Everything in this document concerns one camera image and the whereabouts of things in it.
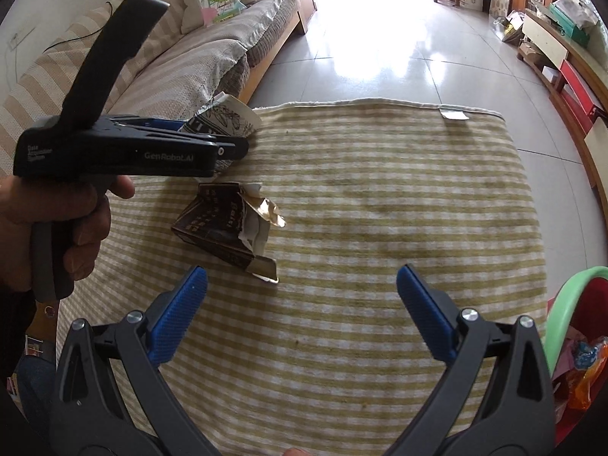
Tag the gold bag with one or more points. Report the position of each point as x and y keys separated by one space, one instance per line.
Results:
x=508 y=28

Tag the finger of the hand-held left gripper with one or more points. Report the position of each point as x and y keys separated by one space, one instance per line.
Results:
x=156 y=123
x=232 y=148

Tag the red bin with green rim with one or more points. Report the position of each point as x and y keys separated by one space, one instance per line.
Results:
x=563 y=304

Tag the beige pillow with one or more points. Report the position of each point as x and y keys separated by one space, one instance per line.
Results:
x=190 y=4

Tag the orange plastic wrapper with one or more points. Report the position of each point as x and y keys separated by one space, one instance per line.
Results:
x=586 y=370

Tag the red flat box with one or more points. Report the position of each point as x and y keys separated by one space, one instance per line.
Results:
x=579 y=85

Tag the person's right hand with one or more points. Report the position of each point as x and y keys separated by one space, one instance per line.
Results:
x=297 y=452

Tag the long wooden television cabinet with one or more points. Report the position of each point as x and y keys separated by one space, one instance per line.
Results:
x=546 y=42

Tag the black white patterned carton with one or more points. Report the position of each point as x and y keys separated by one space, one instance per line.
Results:
x=232 y=118

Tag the green box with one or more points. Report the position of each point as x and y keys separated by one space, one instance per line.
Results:
x=570 y=28

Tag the checked yellow white tablecloth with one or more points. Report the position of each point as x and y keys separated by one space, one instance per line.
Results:
x=356 y=199

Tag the person's left hand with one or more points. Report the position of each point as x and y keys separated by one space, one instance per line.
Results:
x=19 y=209

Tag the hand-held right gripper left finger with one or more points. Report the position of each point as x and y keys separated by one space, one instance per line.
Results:
x=178 y=313

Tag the dark brown box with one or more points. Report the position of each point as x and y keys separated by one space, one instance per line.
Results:
x=213 y=228

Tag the white paper bag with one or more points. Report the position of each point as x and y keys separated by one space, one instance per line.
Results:
x=577 y=9

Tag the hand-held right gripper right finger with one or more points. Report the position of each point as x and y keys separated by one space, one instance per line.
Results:
x=425 y=313

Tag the sofa with striped cover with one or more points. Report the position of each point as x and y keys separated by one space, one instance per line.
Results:
x=156 y=85

